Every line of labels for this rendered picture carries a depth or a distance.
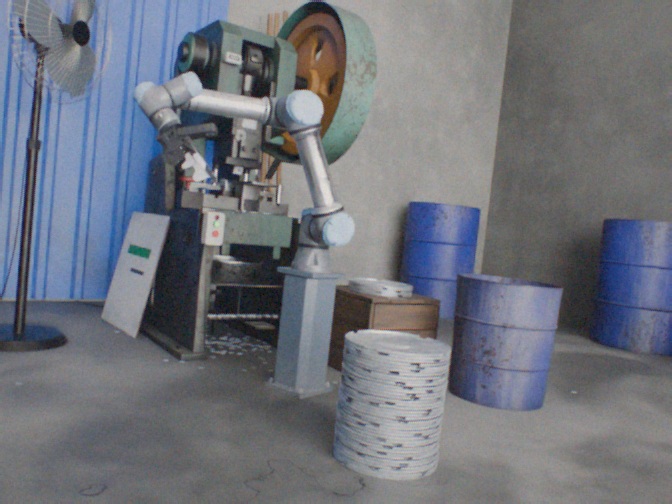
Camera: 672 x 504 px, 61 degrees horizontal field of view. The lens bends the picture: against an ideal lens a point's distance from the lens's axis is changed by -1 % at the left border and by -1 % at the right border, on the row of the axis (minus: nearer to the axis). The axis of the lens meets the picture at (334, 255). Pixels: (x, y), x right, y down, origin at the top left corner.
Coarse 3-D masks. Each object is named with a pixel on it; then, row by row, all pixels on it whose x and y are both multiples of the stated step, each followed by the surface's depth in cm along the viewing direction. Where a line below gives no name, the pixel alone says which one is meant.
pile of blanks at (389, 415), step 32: (352, 352) 149; (352, 384) 150; (384, 384) 145; (416, 384) 144; (352, 416) 149; (384, 416) 144; (416, 416) 145; (352, 448) 148; (384, 448) 144; (416, 448) 145
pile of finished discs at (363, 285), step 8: (352, 280) 261; (360, 280) 265; (368, 280) 269; (376, 280) 271; (352, 288) 249; (360, 288) 245; (368, 288) 243; (376, 288) 242; (384, 288) 247; (392, 288) 243; (400, 288) 244; (408, 288) 248; (400, 296) 246; (408, 296) 249
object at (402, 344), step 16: (352, 336) 160; (368, 336) 162; (384, 336) 166; (400, 336) 168; (416, 336) 169; (384, 352) 143; (400, 352) 142; (416, 352) 147; (432, 352) 150; (448, 352) 150
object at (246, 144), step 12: (240, 120) 265; (252, 120) 268; (240, 132) 264; (252, 132) 269; (228, 144) 268; (240, 144) 263; (252, 144) 266; (228, 156) 267; (240, 156) 264; (252, 156) 267
